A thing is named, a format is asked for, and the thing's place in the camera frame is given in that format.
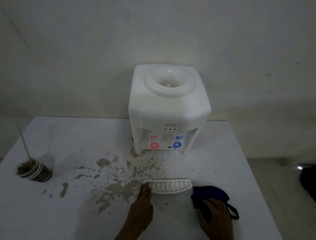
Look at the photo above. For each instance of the person's left fingers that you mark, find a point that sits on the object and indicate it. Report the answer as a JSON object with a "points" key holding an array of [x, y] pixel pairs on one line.
{"points": [[145, 191]]}

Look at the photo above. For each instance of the person's left hand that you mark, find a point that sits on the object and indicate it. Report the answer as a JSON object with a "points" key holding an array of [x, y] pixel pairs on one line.
{"points": [[141, 210]]}

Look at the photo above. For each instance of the white stirring stick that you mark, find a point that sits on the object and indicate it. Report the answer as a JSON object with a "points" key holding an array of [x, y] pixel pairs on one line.
{"points": [[24, 142]]}

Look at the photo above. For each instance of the white plastic drip tray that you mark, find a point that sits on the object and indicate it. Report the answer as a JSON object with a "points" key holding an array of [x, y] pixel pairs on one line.
{"points": [[172, 186]]}

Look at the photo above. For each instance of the white tabletop water dispenser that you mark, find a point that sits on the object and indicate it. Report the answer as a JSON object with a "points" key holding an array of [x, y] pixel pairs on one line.
{"points": [[167, 108]]}

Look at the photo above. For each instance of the dark blue cloth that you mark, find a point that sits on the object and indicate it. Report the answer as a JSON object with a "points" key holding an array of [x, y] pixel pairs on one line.
{"points": [[209, 192]]}

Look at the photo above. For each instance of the person's right thumb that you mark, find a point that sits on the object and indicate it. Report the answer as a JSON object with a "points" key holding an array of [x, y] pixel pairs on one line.
{"points": [[203, 215]]}

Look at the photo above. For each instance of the black bag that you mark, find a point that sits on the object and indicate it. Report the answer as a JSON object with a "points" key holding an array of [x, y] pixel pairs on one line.
{"points": [[308, 183]]}

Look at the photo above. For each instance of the blue dispenser tap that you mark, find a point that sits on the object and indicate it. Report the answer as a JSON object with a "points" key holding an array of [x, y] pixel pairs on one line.
{"points": [[177, 145]]}

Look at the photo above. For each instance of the person's right hand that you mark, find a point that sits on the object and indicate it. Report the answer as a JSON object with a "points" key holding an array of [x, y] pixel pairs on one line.
{"points": [[217, 222]]}

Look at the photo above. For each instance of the red dispenser tap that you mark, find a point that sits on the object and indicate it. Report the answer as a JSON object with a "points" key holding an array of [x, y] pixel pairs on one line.
{"points": [[154, 145]]}

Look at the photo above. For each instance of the person's left forearm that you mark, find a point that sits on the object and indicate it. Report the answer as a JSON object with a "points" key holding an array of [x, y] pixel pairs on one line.
{"points": [[128, 232]]}

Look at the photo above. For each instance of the dark paper cup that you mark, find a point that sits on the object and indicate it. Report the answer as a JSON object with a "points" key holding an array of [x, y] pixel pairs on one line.
{"points": [[37, 171]]}

